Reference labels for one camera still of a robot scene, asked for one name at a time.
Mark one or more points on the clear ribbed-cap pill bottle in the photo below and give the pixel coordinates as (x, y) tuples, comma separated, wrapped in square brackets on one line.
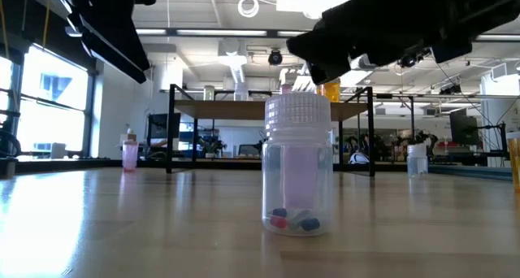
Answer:
[(241, 92)]

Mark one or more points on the dark background monitor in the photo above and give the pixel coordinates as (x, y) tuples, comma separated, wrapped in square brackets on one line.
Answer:
[(162, 125), (463, 127)]

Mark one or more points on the large dark-framed window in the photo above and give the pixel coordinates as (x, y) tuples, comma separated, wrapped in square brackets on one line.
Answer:
[(53, 103)]

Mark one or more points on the white box by window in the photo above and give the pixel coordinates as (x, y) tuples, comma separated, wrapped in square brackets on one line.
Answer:
[(57, 150)]

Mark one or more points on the clear bottle blue red capsules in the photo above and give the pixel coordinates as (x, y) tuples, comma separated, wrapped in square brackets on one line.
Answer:
[(296, 119)]

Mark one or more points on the ceiling strip light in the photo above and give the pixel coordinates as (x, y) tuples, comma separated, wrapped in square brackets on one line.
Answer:
[(497, 37), (221, 32)]

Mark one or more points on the small cardboard box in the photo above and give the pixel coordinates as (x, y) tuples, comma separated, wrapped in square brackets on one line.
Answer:
[(131, 135)]

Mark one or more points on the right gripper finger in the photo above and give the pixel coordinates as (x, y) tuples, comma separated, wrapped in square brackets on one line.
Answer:
[(321, 42), (331, 68)]

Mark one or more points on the black background robot arm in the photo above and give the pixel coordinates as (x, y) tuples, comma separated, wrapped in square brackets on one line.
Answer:
[(422, 140)]

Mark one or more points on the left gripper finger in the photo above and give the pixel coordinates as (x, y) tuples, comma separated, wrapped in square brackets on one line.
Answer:
[(118, 46)]

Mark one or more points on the background potted plant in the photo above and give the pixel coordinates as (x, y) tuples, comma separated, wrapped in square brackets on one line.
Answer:
[(211, 146)]

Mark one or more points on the pink pill vial white cap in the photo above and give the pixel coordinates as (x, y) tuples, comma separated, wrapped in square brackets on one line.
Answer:
[(130, 156), (286, 89), (300, 176)]

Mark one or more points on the wooden shelf black legs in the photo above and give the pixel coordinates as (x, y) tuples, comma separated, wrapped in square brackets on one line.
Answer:
[(227, 110)]

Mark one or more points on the black ceiling camera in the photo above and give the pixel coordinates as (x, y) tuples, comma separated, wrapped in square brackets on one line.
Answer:
[(275, 57)]

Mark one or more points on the black overhead camera rig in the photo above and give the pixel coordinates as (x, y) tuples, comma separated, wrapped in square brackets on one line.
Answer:
[(408, 60)]

